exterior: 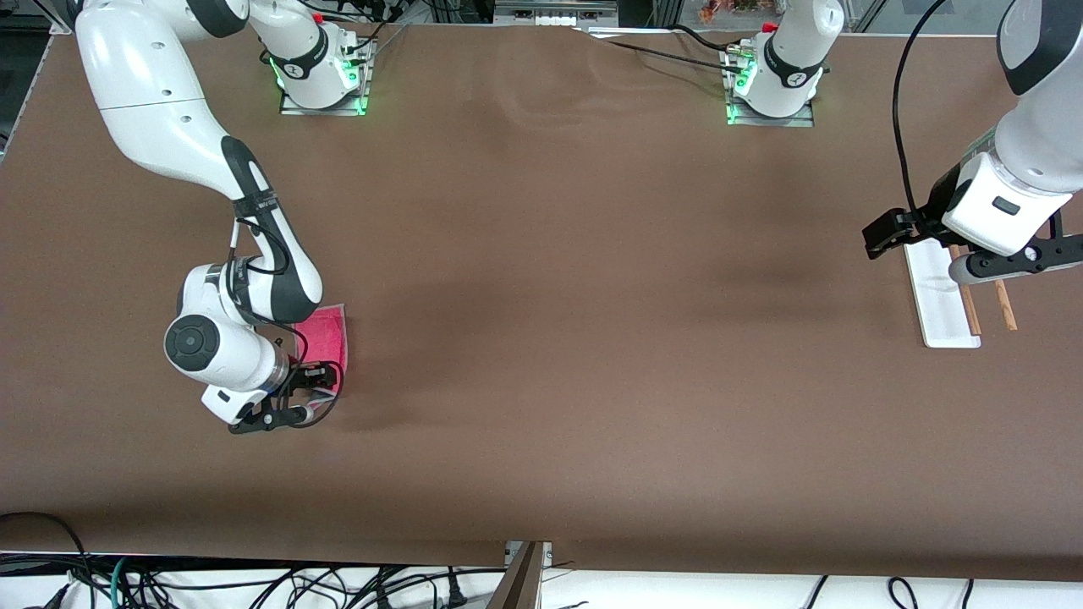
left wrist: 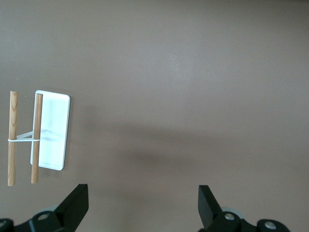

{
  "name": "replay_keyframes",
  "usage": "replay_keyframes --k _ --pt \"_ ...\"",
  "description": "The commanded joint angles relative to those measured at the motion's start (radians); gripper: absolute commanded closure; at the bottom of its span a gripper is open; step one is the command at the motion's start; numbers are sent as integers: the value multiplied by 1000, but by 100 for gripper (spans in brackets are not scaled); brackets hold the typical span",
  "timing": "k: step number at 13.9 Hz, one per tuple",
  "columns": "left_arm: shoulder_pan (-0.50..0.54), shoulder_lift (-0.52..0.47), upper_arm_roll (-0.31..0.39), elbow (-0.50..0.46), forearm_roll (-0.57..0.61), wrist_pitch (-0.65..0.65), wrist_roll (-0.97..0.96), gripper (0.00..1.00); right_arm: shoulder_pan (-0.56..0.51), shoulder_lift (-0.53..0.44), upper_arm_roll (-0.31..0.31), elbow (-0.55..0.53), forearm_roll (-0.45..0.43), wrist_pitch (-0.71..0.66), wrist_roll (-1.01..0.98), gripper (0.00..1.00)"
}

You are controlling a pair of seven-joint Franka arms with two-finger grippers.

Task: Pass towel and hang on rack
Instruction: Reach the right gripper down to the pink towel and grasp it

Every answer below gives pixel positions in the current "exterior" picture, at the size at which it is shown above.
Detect pink towel with grey back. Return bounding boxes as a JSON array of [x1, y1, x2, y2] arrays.
[[292, 303, 349, 415]]

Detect brown table cover sheet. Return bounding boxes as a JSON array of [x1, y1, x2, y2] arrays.
[[0, 15, 1083, 583]]

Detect orange red clutter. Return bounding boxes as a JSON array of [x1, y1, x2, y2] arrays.
[[701, 0, 767, 24]]

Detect grey power strip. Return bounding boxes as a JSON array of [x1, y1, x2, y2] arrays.
[[493, 0, 618, 28]]

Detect white rack base plate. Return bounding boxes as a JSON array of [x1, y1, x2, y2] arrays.
[[904, 241, 982, 349]]

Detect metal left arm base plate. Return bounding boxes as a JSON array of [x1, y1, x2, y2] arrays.
[[723, 47, 816, 128]]

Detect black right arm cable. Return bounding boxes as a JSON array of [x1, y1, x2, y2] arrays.
[[228, 216, 293, 277]]

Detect tangled black floor cables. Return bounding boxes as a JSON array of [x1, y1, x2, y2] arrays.
[[47, 562, 509, 609]]

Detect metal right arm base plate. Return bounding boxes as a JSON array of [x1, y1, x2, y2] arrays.
[[279, 38, 371, 117]]

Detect black looped floor cable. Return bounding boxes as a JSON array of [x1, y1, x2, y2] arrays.
[[0, 511, 96, 609]]

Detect black cable on table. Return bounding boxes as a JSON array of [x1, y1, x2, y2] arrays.
[[596, 38, 750, 75], [668, 24, 754, 53]]

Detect brown wooden post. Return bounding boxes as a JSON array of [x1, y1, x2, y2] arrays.
[[484, 541, 544, 609]]

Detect small metal table bracket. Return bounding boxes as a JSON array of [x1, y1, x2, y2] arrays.
[[505, 541, 553, 569]]

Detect aluminium frame corner bracket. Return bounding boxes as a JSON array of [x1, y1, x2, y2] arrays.
[[34, 0, 77, 36]]

